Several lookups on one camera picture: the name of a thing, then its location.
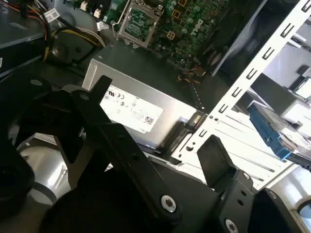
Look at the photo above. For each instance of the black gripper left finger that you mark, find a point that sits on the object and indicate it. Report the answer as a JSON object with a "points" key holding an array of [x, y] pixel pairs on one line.
{"points": [[136, 165]]}

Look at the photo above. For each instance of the hard disk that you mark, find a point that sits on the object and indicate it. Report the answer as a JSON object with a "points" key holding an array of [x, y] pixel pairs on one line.
{"points": [[264, 131]]}

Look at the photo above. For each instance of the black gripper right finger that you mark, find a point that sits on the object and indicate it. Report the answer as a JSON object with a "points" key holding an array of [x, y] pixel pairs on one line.
{"points": [[216, 165]]}

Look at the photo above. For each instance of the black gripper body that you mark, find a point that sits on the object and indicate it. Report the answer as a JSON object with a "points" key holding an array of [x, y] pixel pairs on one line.
{"points": [[109, 208]]}

